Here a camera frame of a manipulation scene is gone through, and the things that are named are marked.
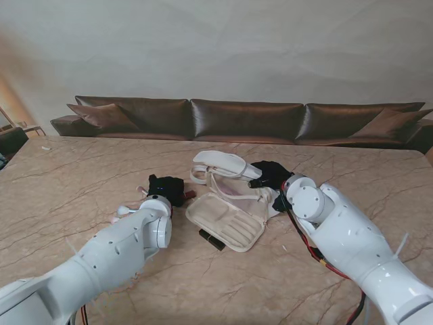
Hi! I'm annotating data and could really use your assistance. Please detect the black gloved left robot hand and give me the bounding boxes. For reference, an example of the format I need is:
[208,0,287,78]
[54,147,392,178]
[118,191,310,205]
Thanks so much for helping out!
[145,174,186,208]

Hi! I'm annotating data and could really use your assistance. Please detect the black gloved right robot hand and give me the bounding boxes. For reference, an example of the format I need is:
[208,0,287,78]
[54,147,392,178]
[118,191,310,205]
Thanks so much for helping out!
[248,160,294,191]

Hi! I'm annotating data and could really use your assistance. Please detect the cream white cosmetics bag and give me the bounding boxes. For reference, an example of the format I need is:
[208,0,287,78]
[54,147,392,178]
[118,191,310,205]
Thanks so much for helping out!
[185,150,275,253]

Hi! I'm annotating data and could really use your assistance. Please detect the black lipstick tube gold band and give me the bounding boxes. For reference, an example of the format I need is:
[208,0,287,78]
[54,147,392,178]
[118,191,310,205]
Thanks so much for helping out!
[198,228,226,252]

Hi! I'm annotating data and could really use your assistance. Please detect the brown leather sofa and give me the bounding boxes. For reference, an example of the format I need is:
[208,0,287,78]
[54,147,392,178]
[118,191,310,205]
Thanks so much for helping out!
[50,95,433,153]

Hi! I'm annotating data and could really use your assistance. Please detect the brown sofa pillow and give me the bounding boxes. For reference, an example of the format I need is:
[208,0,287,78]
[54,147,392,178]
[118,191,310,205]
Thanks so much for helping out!
[66,103,141,133]
[350,108,433,139]

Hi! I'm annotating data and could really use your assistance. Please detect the light wooden side table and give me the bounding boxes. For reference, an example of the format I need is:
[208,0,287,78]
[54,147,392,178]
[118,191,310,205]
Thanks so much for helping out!
[20,120,47,138]

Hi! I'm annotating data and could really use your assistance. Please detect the dark armchair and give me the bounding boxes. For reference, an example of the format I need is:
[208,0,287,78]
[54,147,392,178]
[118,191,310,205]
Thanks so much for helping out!
[0,127,30,160]

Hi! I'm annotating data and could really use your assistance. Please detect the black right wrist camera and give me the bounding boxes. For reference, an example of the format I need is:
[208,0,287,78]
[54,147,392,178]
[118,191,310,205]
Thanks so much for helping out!
[270,192,288,214]

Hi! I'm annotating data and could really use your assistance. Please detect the red black right arm cable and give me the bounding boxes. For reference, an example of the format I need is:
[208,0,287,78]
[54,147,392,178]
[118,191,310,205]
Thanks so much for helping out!
[286,209,366,325]

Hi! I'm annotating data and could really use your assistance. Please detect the red black arm cable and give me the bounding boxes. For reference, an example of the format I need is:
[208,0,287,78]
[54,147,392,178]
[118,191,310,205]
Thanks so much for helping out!
[69,301,91,325]
[286,209,366,325]

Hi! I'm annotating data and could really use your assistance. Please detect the red black left arm cable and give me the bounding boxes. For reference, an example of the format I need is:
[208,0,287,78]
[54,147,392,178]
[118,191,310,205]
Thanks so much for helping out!
[69,301,91,325]

